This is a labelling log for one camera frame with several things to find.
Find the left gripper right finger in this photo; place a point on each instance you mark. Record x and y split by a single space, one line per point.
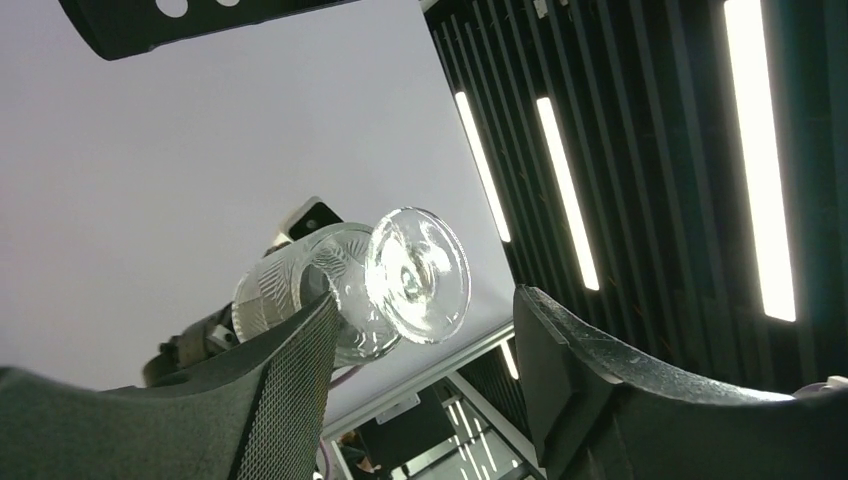
599 408

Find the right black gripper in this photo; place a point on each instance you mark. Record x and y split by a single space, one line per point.
202 340

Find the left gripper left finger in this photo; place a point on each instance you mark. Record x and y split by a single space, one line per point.
254 412

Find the clear wine glass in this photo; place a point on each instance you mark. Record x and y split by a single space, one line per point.
406 278

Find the black music stand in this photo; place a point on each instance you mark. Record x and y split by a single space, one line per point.
116 30

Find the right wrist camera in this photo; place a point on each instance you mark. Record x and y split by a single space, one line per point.
311 216

